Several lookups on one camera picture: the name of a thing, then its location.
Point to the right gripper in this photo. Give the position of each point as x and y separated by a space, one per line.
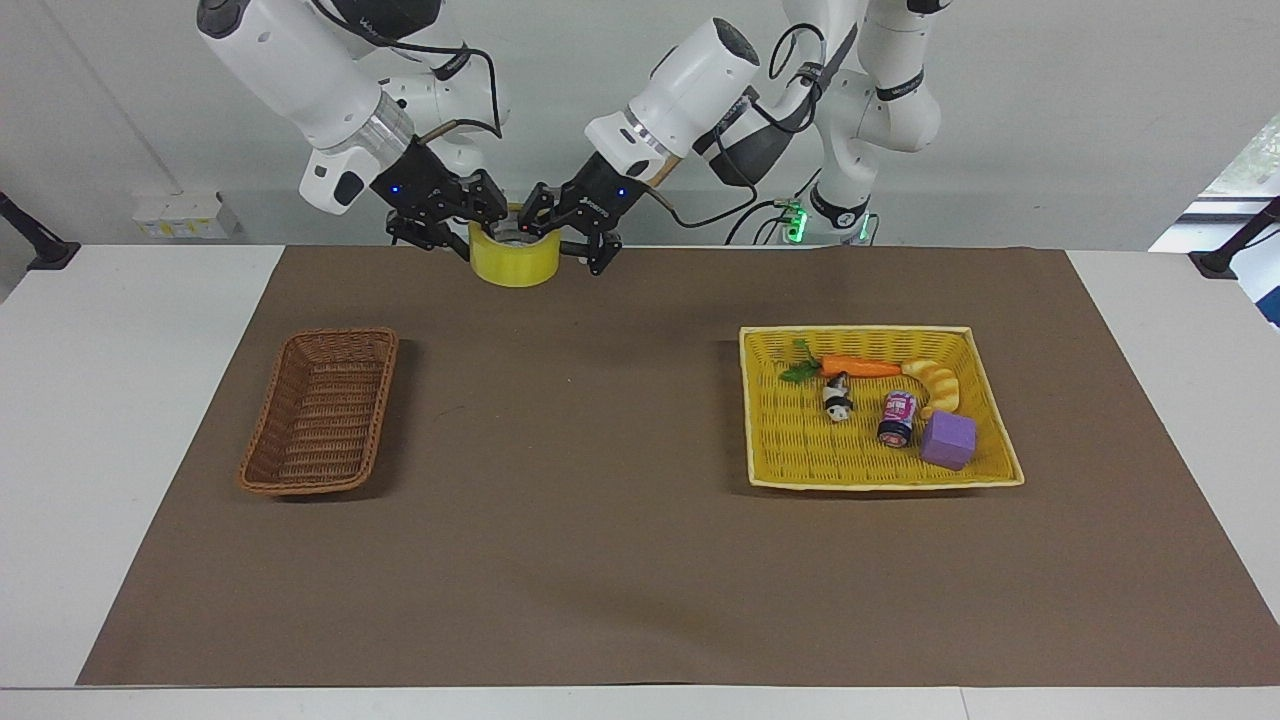
412 182

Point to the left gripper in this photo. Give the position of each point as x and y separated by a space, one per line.
600 198

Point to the yellow tape roll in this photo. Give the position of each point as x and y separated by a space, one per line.
515 262

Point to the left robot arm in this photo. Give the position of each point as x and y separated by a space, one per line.
700 75

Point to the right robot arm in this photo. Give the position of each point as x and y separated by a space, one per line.
285 70

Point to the brown wicker basket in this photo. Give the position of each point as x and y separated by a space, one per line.
320 415

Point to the yellow wicker basket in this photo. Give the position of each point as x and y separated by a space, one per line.
800 445

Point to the small panda figure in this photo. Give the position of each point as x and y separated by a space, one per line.
838 398

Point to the orange toy carrot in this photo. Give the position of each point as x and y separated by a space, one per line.
860 366

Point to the small pink-labelled jar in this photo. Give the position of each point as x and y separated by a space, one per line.
897 418

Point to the yellow toy croissant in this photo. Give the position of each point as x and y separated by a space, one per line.
941 385

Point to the black stand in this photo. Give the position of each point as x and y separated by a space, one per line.
1220 260
45 250

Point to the purple cube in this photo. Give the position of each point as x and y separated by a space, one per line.
948 440

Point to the white wall socket box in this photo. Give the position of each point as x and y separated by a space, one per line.
185 218

